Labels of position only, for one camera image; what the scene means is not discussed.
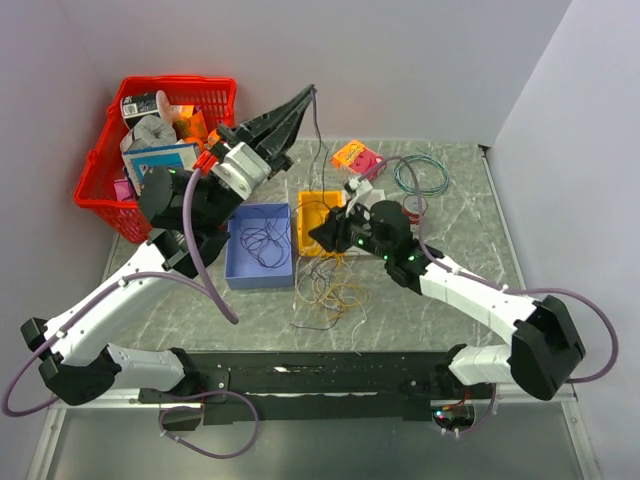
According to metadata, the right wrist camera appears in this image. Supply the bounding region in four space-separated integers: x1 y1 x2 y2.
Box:
344 175 373 209

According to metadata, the black white box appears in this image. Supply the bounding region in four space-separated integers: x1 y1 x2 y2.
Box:
120 91 160 129

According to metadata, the orange pink snack box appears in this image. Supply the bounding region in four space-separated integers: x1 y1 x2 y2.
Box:
331 140 386 181

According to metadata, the blue white box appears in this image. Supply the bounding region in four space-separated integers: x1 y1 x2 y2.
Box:
122 143 201 189

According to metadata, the orange snack packet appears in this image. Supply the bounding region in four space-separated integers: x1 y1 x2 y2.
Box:
173 111 209 142

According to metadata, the blue open box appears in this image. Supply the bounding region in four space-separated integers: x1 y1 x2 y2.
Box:
225 203 294 290

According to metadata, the dark purple wire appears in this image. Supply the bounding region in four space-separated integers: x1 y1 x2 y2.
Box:
238 207 292 269

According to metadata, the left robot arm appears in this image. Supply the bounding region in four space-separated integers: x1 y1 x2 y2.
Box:
21 85 316 406

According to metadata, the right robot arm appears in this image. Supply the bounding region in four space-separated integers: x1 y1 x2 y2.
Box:
309 200 586 401

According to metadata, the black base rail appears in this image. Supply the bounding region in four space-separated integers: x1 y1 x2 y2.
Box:
138 351 492 425

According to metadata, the multicolour wire pile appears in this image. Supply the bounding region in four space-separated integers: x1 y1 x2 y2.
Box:
288 249 371 351

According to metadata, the magenta packet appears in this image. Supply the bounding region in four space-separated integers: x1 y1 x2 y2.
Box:
113 178 137 202

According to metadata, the green blue wire coil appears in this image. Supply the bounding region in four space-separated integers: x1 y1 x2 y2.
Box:
393 149 450 197

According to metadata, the red plastic basket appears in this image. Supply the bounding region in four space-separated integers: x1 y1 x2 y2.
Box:
74 75 236 244

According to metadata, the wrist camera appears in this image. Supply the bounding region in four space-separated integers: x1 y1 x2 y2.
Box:
344 175 373 209
212 142 272 200

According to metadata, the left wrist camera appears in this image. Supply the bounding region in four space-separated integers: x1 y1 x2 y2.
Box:
212 142 272 200

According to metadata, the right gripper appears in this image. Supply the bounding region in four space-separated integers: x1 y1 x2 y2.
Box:
308 199 392 261

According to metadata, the red white soup can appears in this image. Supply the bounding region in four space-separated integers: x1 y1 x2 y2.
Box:
401 195 428 225

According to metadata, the yellow plastic bin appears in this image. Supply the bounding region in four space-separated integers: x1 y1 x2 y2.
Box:
296 190 345 257

